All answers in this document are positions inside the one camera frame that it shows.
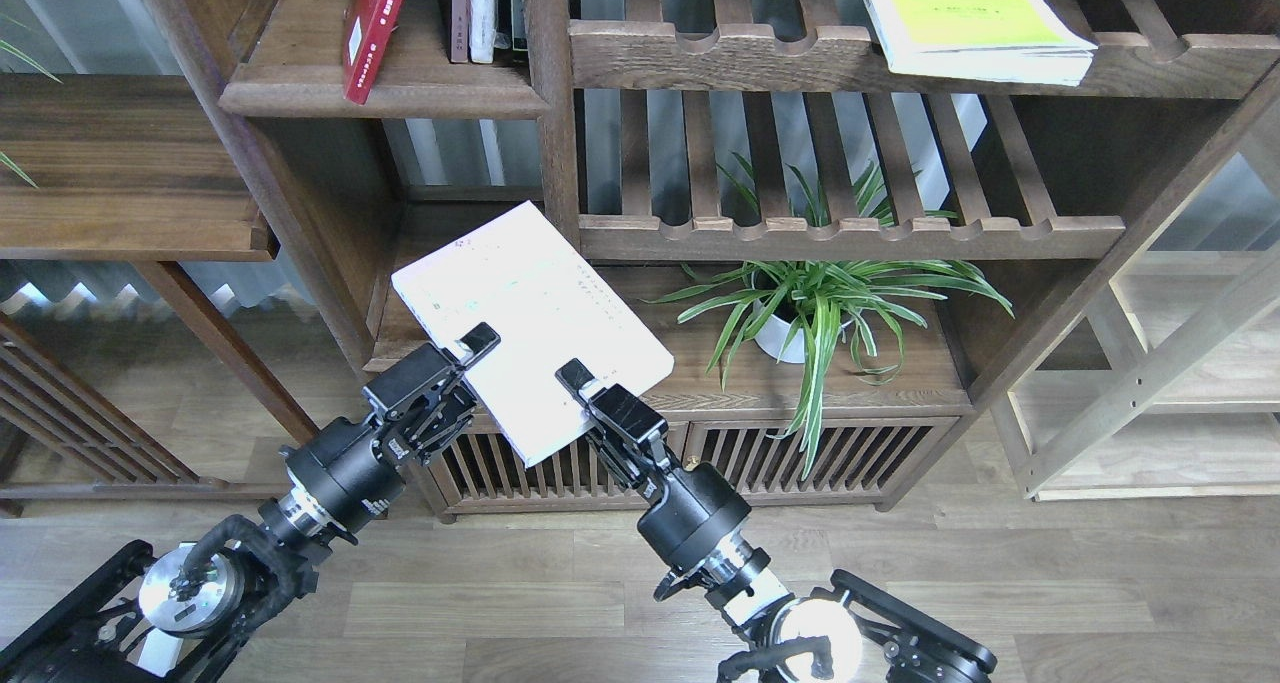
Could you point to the light wooden shelf rack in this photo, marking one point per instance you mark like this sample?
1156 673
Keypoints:
1187 405

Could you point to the green leaves at left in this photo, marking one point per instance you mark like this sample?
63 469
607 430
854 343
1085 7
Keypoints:
12 52

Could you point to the dark wooden bookshelf cabinet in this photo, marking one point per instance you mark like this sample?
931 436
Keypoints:
664 131

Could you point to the red cover book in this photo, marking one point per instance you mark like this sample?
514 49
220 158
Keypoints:
368 25

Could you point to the green spider plant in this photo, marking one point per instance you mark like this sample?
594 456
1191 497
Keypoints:
861 302

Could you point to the white upright book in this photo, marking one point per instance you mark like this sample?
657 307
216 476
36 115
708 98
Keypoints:
482 31

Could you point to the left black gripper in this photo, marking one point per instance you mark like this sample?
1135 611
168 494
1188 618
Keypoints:
348 473

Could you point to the white purple book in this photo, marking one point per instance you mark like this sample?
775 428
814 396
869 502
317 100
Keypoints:
518 275

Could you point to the white plant pot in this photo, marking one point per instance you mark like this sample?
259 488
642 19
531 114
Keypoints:
773 339

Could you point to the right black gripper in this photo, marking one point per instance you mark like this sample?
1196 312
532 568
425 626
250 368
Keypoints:
696 508

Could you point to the dark green upright book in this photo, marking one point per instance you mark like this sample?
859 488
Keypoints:
518 38

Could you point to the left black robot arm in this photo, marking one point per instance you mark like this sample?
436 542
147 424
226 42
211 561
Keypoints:
184 616

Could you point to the dark brown upright book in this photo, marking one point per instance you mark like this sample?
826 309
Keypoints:
459 29

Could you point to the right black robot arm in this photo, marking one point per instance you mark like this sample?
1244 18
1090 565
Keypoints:
821 637

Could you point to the yellow green book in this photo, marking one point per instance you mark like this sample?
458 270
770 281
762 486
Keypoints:
1004 41

